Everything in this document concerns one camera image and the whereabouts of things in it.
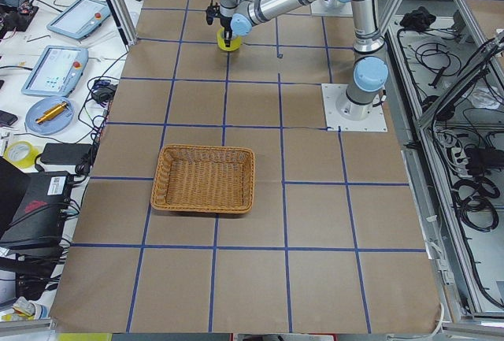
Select coiled black cables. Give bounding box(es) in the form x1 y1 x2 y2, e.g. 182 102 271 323
452 181 501 234

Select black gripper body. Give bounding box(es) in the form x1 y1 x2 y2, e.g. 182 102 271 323
220 17 232 34

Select black smartphone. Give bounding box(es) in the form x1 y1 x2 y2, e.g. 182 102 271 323
0 110 18 126

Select black cloth bundle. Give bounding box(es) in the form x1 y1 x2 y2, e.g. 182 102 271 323
399 6 436 32

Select aluminium frame post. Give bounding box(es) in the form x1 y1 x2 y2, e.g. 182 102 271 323
106 0 137 46

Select black power adapter brick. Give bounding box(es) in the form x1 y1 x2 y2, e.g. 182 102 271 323
40 143 91 165

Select woven wicker basket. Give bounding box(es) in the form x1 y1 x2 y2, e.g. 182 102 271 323
150 144 255 214

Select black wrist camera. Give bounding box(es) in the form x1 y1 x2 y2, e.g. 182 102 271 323
206 3 221 25

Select teach pendant tablet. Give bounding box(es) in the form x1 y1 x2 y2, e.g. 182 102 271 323
46 0 111 40
21 45 89 97

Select blue round plate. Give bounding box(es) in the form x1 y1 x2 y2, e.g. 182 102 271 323
24 96 75 135

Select lower teach pendant tablet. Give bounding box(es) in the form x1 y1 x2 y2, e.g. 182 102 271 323
21 45 89 97

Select yellow tape roll on desk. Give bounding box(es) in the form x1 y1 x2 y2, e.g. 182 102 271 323
4 141 40 169

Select black computer box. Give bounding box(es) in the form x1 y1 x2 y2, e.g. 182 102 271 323
1 158 72 250

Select upper teach pendant tablet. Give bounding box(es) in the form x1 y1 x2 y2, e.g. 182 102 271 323
46 0 111 40

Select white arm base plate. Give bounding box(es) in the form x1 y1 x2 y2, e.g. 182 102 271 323
321 83 387 132
310 0 353 18

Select brass cylindrical tool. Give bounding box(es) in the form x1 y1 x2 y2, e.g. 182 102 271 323
35 102 69 124

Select yellow tape roll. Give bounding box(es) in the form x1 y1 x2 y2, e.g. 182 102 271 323
4 141 40 169
217 28 242 52

